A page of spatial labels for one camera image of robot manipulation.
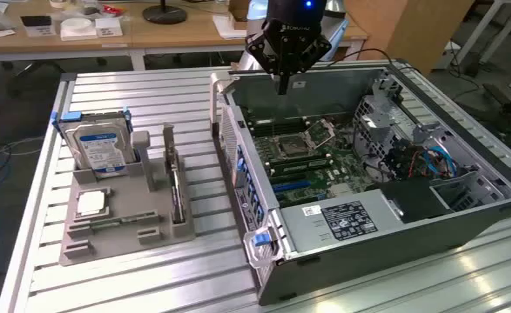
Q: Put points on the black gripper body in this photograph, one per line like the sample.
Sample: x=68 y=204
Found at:
x=294 y=23

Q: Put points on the graphics card with metal bracket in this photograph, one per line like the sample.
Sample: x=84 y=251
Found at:
x=177 y=195

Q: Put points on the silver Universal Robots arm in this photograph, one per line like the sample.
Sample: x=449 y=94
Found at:
x=252 y=62

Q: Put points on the white paper stack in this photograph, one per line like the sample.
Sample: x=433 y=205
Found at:
x=229 y=27

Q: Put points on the brown cardboard box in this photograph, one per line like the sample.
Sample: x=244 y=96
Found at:
x=238 y=9

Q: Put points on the wooden desk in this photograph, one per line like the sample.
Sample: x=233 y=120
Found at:
x=173 y=36

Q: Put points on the wooden cabinet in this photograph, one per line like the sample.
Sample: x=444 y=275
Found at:
x=412 y=32

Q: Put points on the black round lamp base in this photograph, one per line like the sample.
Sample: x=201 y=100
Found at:
x=164 y=14

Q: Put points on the metal socket cover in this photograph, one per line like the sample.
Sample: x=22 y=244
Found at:
x=322 y=130

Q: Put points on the silver disk bay cage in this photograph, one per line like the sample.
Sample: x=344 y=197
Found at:
x=377 y=130

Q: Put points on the CPU socket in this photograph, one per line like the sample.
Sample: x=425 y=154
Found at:
x=293 y=145

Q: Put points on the green motherboard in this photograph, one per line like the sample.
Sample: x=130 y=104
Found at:
x=338 y=159

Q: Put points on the plain white labelled box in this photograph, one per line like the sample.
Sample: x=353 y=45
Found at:
x=109 y=27

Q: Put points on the red packet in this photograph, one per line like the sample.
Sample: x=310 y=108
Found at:
x=114 y=10

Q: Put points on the white box with tape roll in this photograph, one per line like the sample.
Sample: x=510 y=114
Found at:
x=80 y=29

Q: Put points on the blue expansion slot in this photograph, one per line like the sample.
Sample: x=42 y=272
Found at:
x=290 y=186

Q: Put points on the silver chipset heatsink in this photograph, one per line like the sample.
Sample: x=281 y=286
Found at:
x=346 y=189

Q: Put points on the hard disk with blue carrier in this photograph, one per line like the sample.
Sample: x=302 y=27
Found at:
x=101 y=146

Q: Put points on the small tape roll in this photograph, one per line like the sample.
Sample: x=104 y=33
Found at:
x=60 y=4

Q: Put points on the white box with black lid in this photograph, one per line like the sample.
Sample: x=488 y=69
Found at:
x=38 y=24

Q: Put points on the black chair base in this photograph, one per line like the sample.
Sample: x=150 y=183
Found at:
x=33 y=66

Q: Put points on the grey parts rack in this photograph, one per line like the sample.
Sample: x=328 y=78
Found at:
x=125 y=199

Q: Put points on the grey power supply unit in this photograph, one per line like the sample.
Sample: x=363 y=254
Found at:
x=308 y=234

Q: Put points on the blue case latch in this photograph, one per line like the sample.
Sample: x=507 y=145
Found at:
x=262 y=240

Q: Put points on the silver CPU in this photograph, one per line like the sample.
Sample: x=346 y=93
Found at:
x=92 y=202

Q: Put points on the green loose RAM stick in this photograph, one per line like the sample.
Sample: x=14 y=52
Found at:
x=112 y=223

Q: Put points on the dark grey PC case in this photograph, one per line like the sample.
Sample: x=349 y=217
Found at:
x=369 y=257

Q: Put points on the white desk frame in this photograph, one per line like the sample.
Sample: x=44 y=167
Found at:
x=491 y=29

